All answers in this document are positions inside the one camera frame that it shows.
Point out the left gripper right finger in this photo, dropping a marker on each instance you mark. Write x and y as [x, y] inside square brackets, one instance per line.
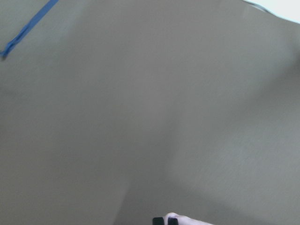
[172, 221]

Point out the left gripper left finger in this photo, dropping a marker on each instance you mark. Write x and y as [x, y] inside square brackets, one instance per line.
[158, 221]

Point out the pink snoopy t-shirt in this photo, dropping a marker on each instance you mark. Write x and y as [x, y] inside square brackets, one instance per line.
[183, 220]

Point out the blue tape grid lines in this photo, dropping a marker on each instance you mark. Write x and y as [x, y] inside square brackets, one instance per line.
[27, 28]

